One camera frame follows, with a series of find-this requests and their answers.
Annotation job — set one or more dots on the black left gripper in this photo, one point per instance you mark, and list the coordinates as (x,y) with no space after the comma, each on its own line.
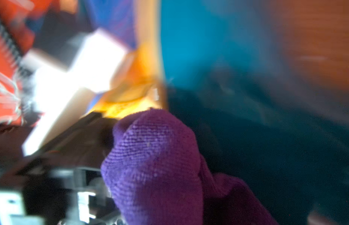
(61,183)

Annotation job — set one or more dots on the purple cloth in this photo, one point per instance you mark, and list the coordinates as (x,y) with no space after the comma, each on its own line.
(157,176)

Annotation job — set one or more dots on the teal rubber boot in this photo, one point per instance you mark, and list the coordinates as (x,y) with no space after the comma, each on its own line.
(264,86)

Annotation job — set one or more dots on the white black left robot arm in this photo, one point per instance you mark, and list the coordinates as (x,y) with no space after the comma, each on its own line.
(61,93)

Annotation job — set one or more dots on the blue rubber boot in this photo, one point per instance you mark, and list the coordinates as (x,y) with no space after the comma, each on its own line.
(116,17)

